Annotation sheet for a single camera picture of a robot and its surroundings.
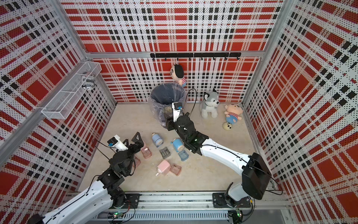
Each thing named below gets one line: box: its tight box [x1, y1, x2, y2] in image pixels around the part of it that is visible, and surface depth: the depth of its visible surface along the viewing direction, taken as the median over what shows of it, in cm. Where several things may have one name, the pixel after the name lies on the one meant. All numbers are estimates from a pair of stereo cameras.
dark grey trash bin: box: [148, 83, 187, 129], surface depth 95 cm
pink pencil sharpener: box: [155, 159, 172, 177], surface depth 82 cm
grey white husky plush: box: [199, 88, 220, 119], surface depth 103 cm
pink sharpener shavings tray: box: [169, 163, 182, 176], surface depth 86 cm
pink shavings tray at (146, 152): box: [140, 147, 153, 160], surface depth 93 cm
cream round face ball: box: [222, 121, 233, 132], surface depth 104 cm
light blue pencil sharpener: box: [151, 132, 164, 148], surface depth 93 cm
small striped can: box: [81, 71, 96, 91], surface depth 80 cm
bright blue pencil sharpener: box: [170, 137, 185, 153], surface depth 92 cm
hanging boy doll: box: [170, 63, 186, 88], surface depth 93 cm
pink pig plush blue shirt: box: [224, 103, 244, 125], surface depth 109 cm
